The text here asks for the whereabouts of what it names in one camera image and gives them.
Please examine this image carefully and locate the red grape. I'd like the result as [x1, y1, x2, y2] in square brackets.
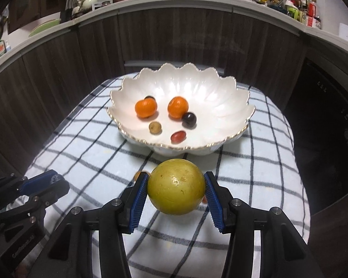
[171, 131, 187, 144]

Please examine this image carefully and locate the mandarin orange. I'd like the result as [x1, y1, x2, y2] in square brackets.
[134, 98, 158, 119]
[168, 96, 190, 120]

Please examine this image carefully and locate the white scalloped bowl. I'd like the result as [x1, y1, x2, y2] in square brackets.
[107, 63, 256, 155]

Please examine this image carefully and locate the checked white cloth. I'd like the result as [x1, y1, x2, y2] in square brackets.
[16, 77, 311, 278]

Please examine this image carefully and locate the dark wood cabinet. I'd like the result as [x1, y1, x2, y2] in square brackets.
[0, 4, 308, 180]

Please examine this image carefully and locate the red sauce bottle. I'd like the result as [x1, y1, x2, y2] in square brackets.
[307, 0, 318, 18]

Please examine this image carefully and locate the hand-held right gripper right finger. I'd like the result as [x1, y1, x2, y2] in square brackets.
[204, 171, 325, 278]

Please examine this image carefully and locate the green jar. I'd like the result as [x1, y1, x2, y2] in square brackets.
[285, 4, 300, 21]

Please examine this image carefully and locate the green cutting board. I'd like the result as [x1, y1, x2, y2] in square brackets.
[28, 18, 61, 38]

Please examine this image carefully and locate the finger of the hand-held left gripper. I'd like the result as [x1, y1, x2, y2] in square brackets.
[0, 170, 61, 207]
[26, 180, 71, 223]

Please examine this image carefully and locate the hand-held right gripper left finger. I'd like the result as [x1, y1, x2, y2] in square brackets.
[32, 171, 150, 278]

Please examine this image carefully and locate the black built-in appliance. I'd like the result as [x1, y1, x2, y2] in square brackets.
[284, 58, 348, 218]

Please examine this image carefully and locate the yellow green round fruit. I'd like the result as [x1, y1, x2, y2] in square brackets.
[147, 159, 206, 216]

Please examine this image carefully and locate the dark purple plum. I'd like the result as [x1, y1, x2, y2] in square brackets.
[182, 112, 198, 128]

